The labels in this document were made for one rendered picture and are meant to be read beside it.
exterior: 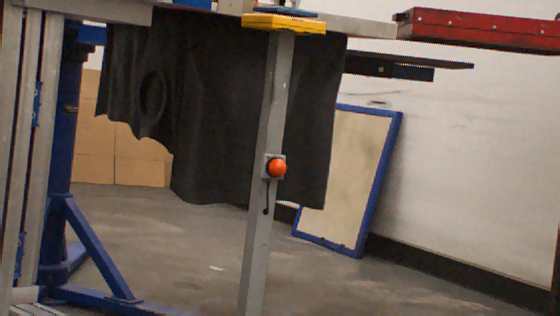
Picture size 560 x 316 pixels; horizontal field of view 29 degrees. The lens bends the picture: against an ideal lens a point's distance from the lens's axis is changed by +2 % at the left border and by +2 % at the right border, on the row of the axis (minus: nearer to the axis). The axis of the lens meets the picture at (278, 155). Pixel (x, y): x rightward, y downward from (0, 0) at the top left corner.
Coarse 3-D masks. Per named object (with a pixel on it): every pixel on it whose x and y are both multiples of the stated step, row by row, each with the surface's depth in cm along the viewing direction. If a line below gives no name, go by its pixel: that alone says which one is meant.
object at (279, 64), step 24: (264, 24) 214; (288, 24) 213; (312, 24) 216; (288, 48) 219; (288, 72) 220; (264, 96) 221; (264, 120) 220; (264, 144) 220; (264, 168) 218; (264, 192) 220; (264, 216) 221; (264, 240) 222; (264, 264) 223; (240, 288) 224; (264, 288) 223; (240, 312) 223
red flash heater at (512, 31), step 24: (408, 24) 355; (432, 24) 344; (456, 24) 343; (480, 24) 344; (504, 24) 344; (528, 24) 344; (552, 24) 344; (480, 48) 386; (504, 48) 387; (528, 48) 380; (552, 48) 345
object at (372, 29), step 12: (228, 0) 232; (240, 0) 234; (216, 12) 231; (228, 12) 233; (240, 12) 234; (252, 12) 236; (312, 12) 243; (336, 24) 247; (348, 24) 249; (360, 24) 250; (372, 24) 252; (384, 24) 254; (396, 24) 255; (372, 36) 253; (384, 36) 254
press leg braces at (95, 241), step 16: (48, 208) 359; (64, 208) 364; (80, 224) 361; (64, 240) 397; (80, 240) 361; (96, 240) 360; (64, 256) 402; (96, 256) 358; (112, 272) 355; (112, 288) 354; (128, 288) 355
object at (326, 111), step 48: (192, 48) 240; (240, 48) 245; (336, 48) 258; (192, 96) 241; (240, 96) 247; (288, 96) 254; (336, 96) 261; (192, 144) 243; (240, 144) 249; (288, 144) 257; (192, 192) 245; (240, 192) 250; (288, 192) 259
